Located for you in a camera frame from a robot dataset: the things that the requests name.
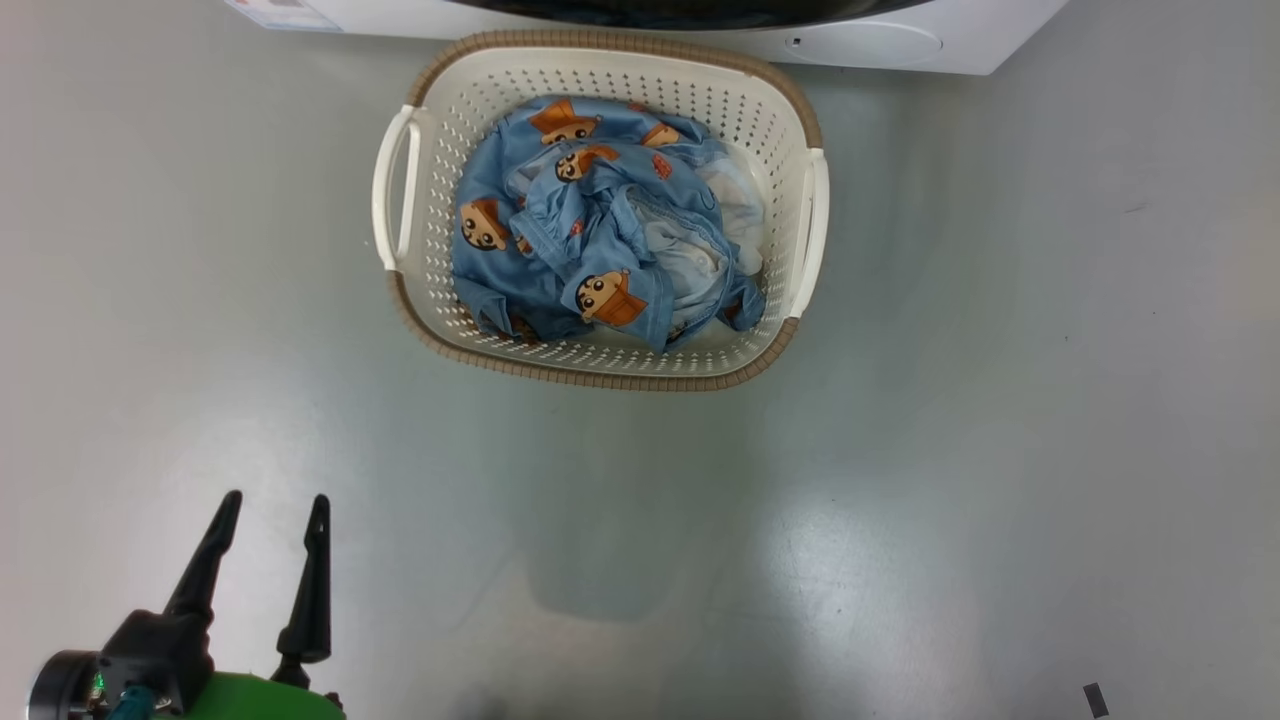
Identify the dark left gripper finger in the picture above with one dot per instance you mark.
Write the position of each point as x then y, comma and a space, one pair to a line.
312, 600
205, 575

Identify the white washing machine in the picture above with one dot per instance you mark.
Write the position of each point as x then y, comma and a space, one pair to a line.
1000, 30

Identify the white garment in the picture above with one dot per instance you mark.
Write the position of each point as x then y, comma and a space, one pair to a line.
700, 262

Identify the blue cartoon print garment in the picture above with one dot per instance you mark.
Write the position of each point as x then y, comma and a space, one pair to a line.
560, 220

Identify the cream plastic laundry basket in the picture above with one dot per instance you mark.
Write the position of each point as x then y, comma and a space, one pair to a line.
440, 150

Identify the blue energy label sticker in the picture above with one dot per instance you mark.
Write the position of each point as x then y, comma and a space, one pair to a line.
285, 12

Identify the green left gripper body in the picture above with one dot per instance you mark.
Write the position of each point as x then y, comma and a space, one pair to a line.
260, 700

